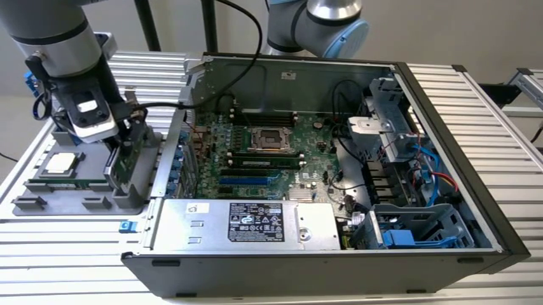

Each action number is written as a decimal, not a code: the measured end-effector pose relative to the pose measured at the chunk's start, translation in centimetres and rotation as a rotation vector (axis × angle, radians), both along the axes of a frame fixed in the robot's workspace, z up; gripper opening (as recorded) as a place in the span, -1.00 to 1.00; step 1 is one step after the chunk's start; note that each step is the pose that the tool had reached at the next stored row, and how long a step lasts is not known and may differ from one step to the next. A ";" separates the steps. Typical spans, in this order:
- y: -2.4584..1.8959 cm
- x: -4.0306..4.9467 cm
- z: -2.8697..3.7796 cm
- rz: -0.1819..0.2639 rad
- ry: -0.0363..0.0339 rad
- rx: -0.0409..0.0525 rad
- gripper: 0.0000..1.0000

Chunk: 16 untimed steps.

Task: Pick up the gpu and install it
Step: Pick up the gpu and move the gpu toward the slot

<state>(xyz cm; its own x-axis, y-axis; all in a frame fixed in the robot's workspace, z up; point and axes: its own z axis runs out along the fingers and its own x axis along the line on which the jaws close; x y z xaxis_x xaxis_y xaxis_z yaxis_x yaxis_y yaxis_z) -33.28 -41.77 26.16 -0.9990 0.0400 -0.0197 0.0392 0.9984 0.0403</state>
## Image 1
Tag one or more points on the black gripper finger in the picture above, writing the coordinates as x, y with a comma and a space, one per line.
124, 136

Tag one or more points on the graphics card with black shroud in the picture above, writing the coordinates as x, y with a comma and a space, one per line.
131, 165

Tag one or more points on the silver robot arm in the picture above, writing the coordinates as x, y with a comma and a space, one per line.
42, 25

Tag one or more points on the grey plastic parts rack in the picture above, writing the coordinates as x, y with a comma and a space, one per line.
91, 168

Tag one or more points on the silver CPU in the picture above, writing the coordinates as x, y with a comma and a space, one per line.
63, 162

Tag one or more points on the green RAM stick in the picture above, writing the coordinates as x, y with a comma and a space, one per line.
263, 163
84, 183

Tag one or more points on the small blue plastic clip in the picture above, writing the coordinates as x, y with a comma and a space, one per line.
126, 226

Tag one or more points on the short black expansion slot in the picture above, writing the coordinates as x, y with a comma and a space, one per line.
226, 190

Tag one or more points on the black stand pole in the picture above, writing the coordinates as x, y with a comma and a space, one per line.
149, 25
210, 25

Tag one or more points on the long black expansion slot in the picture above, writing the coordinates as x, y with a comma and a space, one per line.
246, 173

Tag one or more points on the blue expansion slot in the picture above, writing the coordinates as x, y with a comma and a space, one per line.
246, 181

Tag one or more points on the CPU socket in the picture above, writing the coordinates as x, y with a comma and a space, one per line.
269, 138

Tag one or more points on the silver power supply unit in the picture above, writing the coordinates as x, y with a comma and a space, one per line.
213, 228

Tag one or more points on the green motherboard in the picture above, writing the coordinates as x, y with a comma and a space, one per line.
314, 139

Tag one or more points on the silver finned heatsink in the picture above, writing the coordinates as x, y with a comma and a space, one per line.
303, 194

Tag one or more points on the silver coin cell battery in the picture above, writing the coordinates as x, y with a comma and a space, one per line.
318, 123

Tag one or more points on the black and silver PC case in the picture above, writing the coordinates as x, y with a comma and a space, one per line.
297, 273

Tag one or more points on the silver metal drive cage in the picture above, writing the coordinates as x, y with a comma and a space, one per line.
382, 127

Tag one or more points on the blue plastic bay latch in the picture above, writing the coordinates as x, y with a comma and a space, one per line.
399, 239

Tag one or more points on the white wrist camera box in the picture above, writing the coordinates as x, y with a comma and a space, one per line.
95, 127

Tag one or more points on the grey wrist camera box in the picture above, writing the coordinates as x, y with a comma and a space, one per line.
106, 43

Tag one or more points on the aluminium frame table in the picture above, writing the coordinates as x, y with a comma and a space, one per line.
530, 79

